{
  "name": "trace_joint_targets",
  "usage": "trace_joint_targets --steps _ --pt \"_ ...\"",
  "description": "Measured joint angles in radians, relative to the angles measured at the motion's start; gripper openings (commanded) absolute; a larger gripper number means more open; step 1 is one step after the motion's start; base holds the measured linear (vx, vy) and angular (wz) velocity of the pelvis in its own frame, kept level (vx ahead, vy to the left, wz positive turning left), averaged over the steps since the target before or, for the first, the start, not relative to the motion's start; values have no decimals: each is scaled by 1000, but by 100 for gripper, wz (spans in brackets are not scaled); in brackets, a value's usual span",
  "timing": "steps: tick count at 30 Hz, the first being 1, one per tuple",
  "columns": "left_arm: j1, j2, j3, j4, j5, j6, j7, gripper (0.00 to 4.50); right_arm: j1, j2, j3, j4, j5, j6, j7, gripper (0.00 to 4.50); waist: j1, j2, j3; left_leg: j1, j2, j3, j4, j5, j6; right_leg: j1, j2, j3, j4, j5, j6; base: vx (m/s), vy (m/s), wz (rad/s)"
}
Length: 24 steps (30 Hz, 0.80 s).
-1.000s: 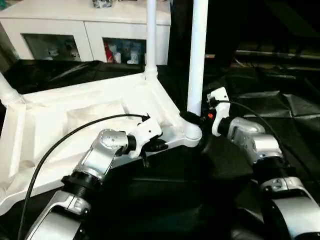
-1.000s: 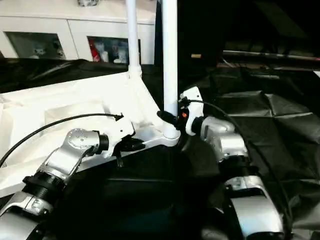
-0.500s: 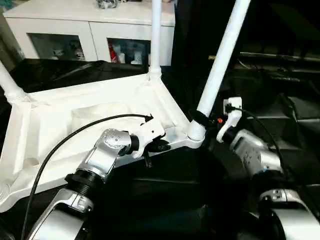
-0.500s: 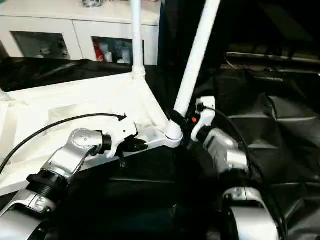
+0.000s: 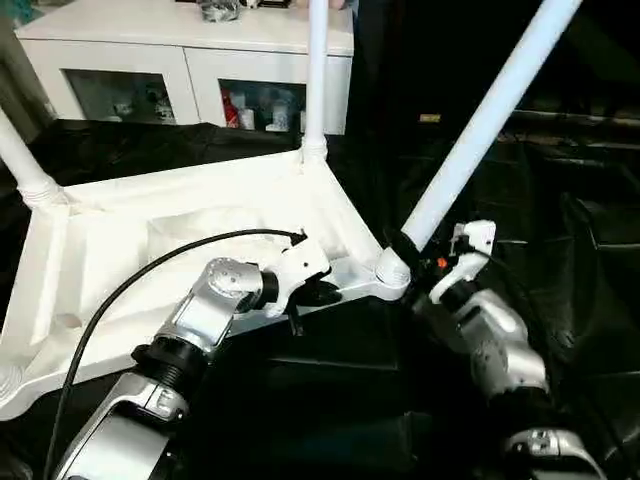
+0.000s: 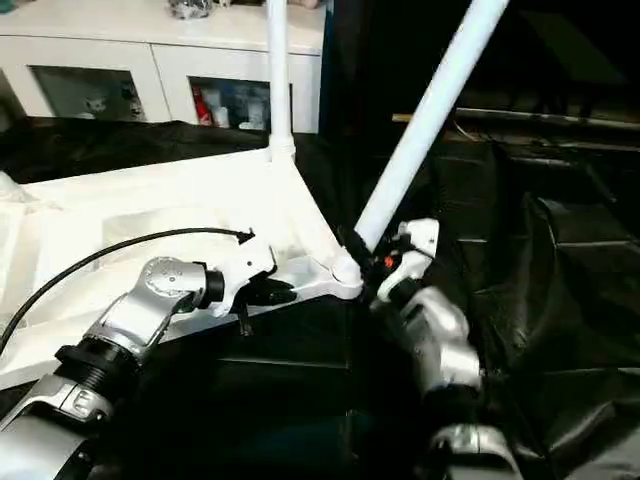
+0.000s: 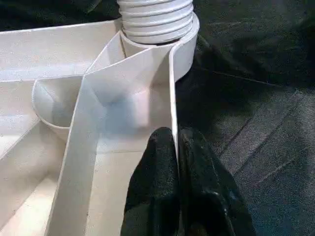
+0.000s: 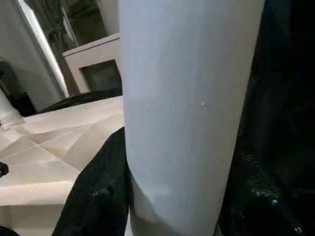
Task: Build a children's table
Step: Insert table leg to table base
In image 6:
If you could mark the white plastic table top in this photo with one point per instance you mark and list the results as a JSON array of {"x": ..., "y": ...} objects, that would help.
[{"x": 150, "y": 200}]

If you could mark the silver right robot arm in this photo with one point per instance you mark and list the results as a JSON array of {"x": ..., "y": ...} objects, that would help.
[{"x": 440, "y": 340}]

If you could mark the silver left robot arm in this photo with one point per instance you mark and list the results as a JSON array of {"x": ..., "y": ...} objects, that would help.
[{"x": 140, "y": 305}]

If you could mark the small white label sticker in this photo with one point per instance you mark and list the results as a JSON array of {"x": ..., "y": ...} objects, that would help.
[{"x": 402, "y": 118}]

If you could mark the black plastic mat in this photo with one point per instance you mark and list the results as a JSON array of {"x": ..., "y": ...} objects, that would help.
[{"x": 550, "y": 300}]

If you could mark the red bottle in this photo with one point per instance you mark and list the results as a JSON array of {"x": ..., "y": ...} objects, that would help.
[{"x": 202, "y": 105}]

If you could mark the white cabinet with glass doors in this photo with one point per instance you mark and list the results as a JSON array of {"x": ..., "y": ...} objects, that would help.
[{"x": 100, "y": 55}]

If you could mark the dark patterned jar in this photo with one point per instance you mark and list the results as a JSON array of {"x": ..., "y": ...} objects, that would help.
[{"x": 185, "y": 9}]

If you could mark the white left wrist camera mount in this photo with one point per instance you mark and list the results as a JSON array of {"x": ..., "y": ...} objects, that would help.
[{"x": 247, "y": 265}]

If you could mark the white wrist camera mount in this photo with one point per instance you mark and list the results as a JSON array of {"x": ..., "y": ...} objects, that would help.
[
  {"x": 247, "y": 265},
  {"x": 415, "y": 240}
]

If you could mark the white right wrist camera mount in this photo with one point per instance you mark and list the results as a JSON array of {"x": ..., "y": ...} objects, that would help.
[{"x": 415, "y": 240}]

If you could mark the dark metal rail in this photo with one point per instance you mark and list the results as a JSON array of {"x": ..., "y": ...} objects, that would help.
[{"x": 550, "y": 116}]

